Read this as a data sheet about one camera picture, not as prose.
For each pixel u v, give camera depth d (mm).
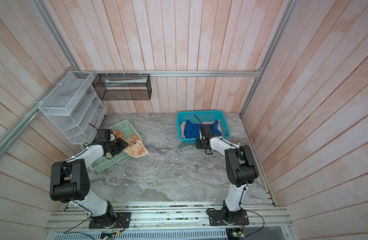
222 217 730
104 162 856
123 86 1036
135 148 926
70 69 864
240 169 498
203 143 735
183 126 1073
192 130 1062
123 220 732
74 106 729
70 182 468
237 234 701
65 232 602
